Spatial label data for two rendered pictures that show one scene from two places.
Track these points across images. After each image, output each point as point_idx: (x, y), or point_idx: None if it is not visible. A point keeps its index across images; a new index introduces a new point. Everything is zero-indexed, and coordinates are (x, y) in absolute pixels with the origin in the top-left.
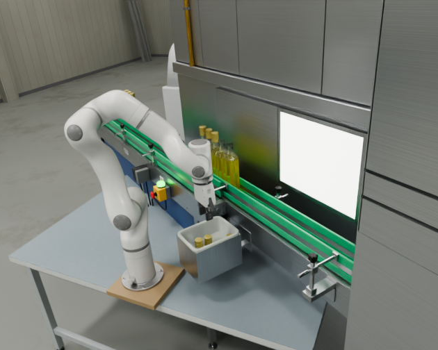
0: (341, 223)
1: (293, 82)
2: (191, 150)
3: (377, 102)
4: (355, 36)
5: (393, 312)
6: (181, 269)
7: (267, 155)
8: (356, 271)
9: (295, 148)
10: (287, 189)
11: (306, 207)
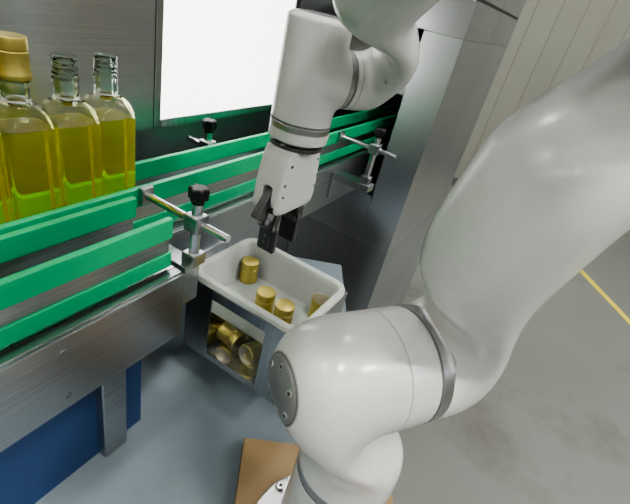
0: (248, 129)
1: None
2: (350, 39)
3: None
4: None
5: (452, 99)
6: (252, 441)
7: (121, 71)
8: (448, 85)
9: (200, 20)
10: (155, 137)
11: (195, 146)
